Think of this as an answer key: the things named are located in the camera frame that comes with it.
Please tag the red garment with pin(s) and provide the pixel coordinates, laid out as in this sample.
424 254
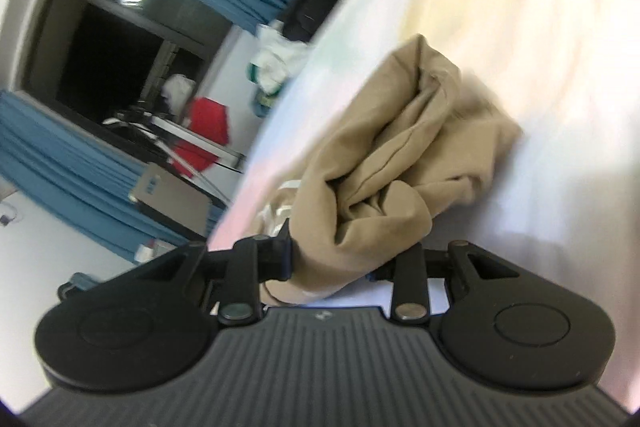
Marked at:
205 127

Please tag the bed with pastel sheet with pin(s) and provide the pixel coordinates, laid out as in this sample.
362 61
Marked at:
550 57

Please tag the garment steamer stand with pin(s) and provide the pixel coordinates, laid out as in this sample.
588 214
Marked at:
170 137

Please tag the white box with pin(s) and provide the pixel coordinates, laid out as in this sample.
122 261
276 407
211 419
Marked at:
152 252

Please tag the green garment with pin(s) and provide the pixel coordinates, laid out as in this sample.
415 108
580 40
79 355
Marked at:
260 97

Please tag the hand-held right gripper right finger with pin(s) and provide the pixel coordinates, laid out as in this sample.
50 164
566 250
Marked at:
410 287

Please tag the dark window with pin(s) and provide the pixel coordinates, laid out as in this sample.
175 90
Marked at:
100 57

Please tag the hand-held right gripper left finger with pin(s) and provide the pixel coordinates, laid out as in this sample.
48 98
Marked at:
280 257

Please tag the hanging white garment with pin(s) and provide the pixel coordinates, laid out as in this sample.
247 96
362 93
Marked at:
177 92

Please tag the tan garment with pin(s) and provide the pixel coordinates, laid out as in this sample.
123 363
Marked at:
390 167

